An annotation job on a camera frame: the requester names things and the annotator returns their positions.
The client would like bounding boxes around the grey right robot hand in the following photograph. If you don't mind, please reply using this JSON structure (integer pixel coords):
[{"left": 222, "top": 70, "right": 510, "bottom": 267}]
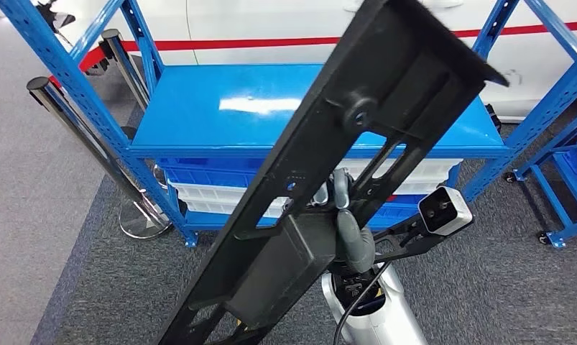
[{"left": 309, "top": 167, "right": 377, "bottom": 276}]

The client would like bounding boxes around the black plastic plate bracket part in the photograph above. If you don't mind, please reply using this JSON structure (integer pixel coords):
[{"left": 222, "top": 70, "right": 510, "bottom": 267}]
[{"left": 157, "top": 0, "right": 510, "bottom": 345}]

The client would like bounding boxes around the blue metal shelf rack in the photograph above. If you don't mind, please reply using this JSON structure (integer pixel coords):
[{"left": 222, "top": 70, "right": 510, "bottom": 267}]
[{"left": 0, "top": 0, "right": 577, "bottom": 249}]

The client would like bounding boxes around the white plastic crate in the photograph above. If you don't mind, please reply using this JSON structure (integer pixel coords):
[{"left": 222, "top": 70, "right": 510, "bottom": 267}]
[
  {"left": 392, "top": 178, "right": 453, "bottom": 196},
  {"left": 183, "top": 197, "right": 289, "bottom": 219},
  {"left": 167, "top": 180, "right": 289, "bottom": 203},
  {"left": 336, "top": 158, "right": 463, "bottom": 182}
]

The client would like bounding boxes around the blue wheeled metal rack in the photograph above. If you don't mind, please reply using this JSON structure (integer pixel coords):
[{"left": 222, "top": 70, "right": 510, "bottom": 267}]
[{"left": 503, "top": 135, "right": 577, "bottom": 249}]

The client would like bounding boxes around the long red barrier belt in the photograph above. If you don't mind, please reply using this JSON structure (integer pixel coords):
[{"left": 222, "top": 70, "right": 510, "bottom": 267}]
[{"left": 120, "top": 19, "right": 577, "bottom": 52}]

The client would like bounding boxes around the white car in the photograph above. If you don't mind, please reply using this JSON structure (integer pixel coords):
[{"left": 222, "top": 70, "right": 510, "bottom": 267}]
[{"left": 55, "top": 0, "right": 577, "bottom": 119}]

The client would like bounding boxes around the short red barrier belt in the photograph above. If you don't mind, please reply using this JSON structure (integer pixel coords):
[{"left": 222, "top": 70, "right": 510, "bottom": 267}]
[{"left": 49, "top": 45, "right": 107, "bottom": 87}]

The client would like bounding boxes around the black cable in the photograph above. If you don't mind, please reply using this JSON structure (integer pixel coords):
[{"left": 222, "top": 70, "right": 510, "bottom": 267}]
[{"left": 332, "top": 260, "right": 394, "bottom": 345}]

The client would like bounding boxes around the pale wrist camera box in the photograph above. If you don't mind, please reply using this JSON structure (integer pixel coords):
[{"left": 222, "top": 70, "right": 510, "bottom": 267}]
[{"left": 417, "top": 185, "right": 474, "bottom": 238}]

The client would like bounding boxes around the chrome stanchion post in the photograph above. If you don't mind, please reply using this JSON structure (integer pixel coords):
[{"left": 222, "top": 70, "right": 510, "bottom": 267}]
[
  {"left": 101, "top": 28, "right": 151, "bottom": 111},
  {"left": 26, "top": 77, "right": 172, "bottom": 240}
]

